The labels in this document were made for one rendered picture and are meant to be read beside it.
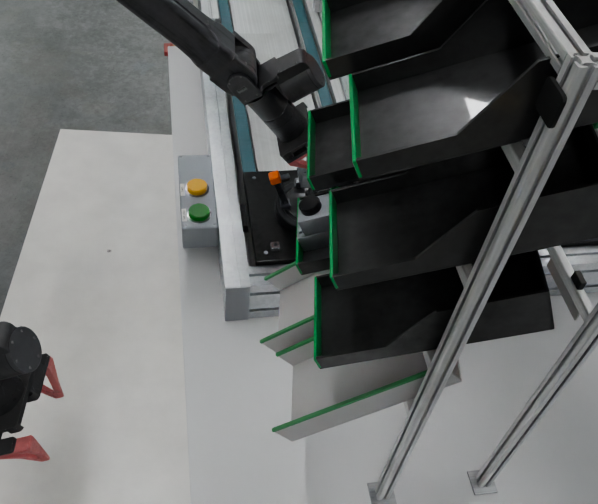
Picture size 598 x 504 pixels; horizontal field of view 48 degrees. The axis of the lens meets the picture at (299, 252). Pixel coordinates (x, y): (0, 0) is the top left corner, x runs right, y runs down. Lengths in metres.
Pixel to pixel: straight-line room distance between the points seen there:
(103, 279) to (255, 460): 0.47
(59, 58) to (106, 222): 2.12
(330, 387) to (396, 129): 0.48
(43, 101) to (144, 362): 2.15
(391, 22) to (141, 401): 0.75
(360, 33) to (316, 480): 0.70
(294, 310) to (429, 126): 0.56
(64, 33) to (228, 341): 2.64
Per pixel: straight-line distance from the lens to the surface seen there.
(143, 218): 1.46
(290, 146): 1.16
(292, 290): 1.15
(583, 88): 0.54
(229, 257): 1.25
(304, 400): 1.04
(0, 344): 0.86
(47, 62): 3.50
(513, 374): 1.33
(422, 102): 0.66
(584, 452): 1.31
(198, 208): 1.32
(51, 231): 1.47
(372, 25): 0.77
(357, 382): 0.98
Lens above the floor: 1.91
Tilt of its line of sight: 49 degrees down
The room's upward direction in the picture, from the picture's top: 8 degrees clockwise
